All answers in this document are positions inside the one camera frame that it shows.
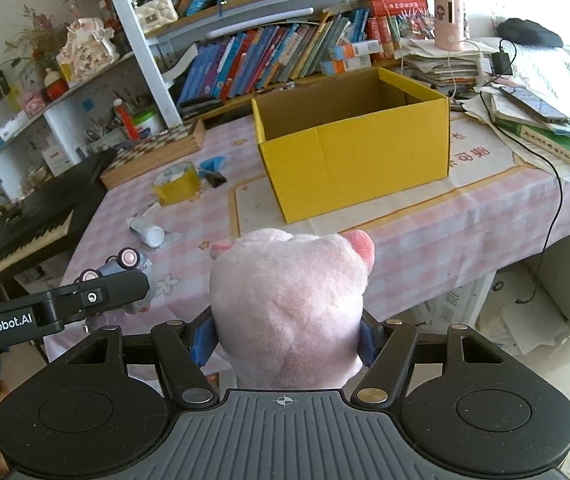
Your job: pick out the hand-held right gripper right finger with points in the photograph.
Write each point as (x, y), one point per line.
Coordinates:
(368, 342)

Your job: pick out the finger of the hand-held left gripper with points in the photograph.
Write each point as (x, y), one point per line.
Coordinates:
(110, 292)

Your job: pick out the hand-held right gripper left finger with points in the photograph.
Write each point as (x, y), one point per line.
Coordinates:
(201, 345)

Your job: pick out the grey toy car pink wheels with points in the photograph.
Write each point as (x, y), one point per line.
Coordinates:
(130, 260)

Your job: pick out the pink plush toy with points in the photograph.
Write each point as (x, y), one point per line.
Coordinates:
(285, 300)

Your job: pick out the yellow tape roll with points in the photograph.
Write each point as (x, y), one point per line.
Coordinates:
(177, 187)

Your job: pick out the yellow cardboard box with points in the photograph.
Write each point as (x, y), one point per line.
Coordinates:
(360, 165)

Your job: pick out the desktop with pink checked cloth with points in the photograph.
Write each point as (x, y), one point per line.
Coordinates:
(415, 240)

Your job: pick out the small white bottle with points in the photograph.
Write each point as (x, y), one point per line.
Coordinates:
(147, 232)

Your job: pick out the black electronic keyboard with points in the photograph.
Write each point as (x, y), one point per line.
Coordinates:
(30, 215)

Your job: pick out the white box red label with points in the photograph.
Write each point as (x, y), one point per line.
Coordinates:
(57, 157)

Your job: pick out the wooden chessboard box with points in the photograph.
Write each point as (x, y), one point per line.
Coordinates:
(155, 152)

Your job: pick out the black binder clip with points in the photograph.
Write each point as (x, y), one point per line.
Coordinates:
(216, 178)

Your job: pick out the pen holder with pens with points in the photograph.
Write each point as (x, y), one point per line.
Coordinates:
(102, 132)

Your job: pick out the blue cloth piece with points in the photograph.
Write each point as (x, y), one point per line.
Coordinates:
(212, 164)

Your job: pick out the white jar green lid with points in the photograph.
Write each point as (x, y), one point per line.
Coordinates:
(149, 124)

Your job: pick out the red tassel ornament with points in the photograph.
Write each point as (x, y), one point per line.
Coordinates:
(125, 120)

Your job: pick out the red white doll jar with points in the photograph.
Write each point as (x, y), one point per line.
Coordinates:
(56, 85)

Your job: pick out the floral ceramic ornament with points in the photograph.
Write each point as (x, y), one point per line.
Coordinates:
(87, 50)

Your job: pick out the white bookshelf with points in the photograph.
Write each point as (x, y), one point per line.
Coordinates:
(135, 35)

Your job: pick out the green thick book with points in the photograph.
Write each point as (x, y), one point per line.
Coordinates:
(550, 147)

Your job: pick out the dried flower bouquet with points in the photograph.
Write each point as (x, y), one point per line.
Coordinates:
(40, 35)

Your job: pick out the orange white small box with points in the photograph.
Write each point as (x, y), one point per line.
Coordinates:
(360, 49)
(345, 65)

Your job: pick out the stack of papers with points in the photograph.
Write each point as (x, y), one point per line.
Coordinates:
(445, 67)

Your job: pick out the white quilted pearl handbag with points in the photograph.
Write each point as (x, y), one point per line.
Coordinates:
(155, 10)

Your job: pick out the smartphone with patterned case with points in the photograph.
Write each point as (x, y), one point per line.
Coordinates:
(535, 104)

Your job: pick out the white shelf lamp bar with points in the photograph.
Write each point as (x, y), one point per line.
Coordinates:
(260, 22)

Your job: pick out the black power adapter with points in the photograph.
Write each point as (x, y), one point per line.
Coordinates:
(503, 64)

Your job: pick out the pink tabletop device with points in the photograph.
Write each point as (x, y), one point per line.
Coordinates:
(450, 22)

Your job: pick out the red book box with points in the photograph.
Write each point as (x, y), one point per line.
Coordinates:
(395, 7)

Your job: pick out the black pouch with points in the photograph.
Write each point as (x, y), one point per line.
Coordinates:
(530, 32)

